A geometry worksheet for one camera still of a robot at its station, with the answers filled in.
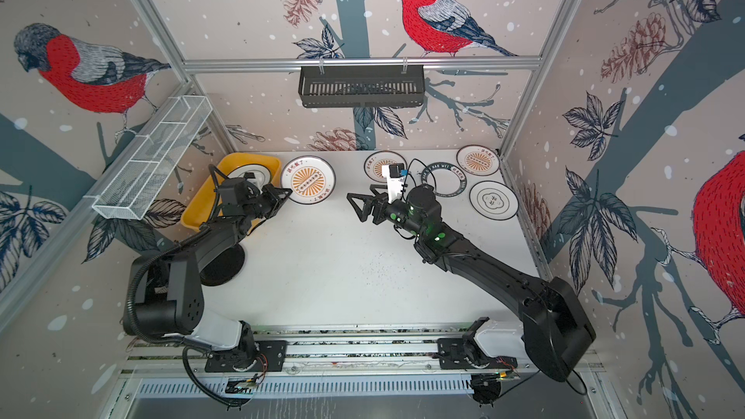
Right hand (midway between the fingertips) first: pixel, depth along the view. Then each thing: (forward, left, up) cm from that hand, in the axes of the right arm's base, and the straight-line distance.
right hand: (356, 196), depth 72 cm
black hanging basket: (+50, +2, +1) cm, 50 cm away
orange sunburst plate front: (+17, +18, -13) cm, 28 cm away
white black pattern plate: (+22, -46, -30) cm, 59 cm away
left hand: (+10, +23, -10) cm, 27 cm away
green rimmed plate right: (+31, -30, -29) cm, 52 cm away
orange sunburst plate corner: (+42, -44, -28) cm, 67 cm away
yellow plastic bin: (+12, +61, -24) cm, 67 cm away
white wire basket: (-1, +57, +4) cm, 57 cm away
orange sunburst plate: (+38, 0, -27) cm, 47 cm away
